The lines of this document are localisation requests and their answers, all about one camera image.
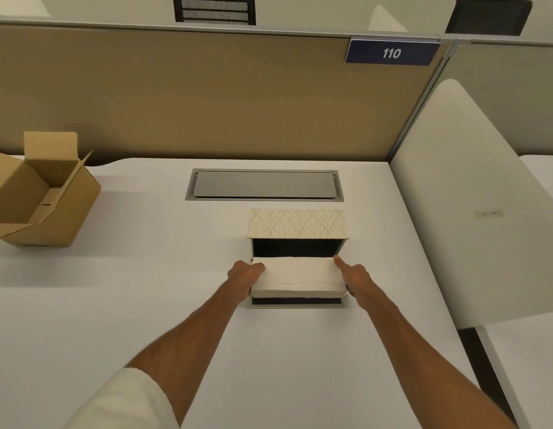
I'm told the person's right hand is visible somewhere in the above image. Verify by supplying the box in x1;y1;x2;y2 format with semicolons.
333;255;376;304

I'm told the person's left hand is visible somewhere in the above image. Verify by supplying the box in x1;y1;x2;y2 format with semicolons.
227;260;266;301

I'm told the cream leaf-patterned gift box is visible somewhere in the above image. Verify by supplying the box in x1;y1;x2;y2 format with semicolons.
247;208;350;310

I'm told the person's right forearm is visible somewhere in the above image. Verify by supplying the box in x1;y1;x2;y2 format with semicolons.
354;283;518;429

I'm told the person's left forearm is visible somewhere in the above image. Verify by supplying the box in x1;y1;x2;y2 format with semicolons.
124;281;252;428

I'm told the white side partition panel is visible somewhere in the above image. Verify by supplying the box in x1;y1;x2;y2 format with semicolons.
389;79;553;331

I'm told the beige desk partition panel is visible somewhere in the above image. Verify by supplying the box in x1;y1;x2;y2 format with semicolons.
0;20;456;167

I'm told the blue number sign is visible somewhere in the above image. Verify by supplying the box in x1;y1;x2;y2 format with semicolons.
345;38;441;66

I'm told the open brown cardboard box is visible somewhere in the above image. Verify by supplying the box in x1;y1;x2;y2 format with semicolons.
0;131;102;247

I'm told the grey desk cable hatch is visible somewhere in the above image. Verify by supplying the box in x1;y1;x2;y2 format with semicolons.
185;169;344;203

